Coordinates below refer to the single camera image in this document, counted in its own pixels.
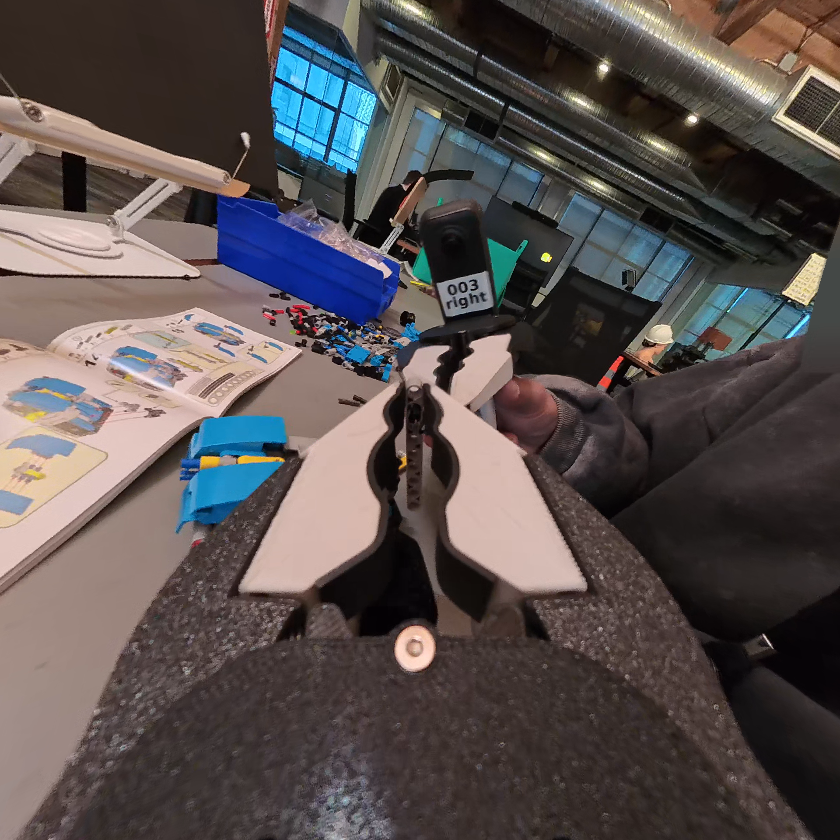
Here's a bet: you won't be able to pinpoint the white ceiling vent grille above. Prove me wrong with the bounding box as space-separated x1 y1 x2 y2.
772 64 840 163

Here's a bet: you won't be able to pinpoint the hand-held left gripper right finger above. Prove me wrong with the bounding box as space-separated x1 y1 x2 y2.
425 386 588 622

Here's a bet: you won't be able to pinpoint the white laptop stand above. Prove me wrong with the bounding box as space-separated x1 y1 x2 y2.
0 95 252 281

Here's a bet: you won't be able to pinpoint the clear bags in bin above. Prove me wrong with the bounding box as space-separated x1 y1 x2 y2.
279 200 396 271

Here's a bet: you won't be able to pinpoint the open instruction booklet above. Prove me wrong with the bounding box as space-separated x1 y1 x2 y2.
0 307 303 593

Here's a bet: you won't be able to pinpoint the person's right hand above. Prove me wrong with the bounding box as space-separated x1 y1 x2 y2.
491 376 560 455

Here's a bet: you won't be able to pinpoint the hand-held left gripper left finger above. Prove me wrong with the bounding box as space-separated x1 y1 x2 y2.
239 384 404 619

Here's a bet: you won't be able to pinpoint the wooden laptop stand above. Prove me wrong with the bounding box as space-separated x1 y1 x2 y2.
379 168 475 255

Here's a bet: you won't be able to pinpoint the person's right forearm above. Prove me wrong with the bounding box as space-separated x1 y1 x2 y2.
545 373 652 521

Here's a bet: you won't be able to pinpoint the black partition panel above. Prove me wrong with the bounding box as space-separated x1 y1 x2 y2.
0 0 281 199

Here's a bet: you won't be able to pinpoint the pile of loose bricks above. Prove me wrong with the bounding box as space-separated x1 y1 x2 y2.
261 289 422 383

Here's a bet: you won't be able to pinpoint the black wall screen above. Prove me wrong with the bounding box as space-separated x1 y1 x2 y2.
484 196 576 271

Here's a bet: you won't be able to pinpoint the blue brick toy car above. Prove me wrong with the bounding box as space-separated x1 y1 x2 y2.
175 415 291 547

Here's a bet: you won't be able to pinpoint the long grey perforated beam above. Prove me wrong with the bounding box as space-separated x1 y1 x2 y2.
404 385 427 511

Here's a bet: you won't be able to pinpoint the person's dark grey clothing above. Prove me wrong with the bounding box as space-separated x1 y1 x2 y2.
610 335 840 840

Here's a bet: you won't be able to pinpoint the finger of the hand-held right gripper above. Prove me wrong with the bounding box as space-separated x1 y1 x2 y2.
395 343 454 389
451 333 515 412

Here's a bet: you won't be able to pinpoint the teal green plastic bin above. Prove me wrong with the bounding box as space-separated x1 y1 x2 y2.
410 238 530 311

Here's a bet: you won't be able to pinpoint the grey desk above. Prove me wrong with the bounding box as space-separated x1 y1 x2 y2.
0 203 473 840

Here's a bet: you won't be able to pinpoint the blue plastic bin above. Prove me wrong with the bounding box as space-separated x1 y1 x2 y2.
217 195 401 326

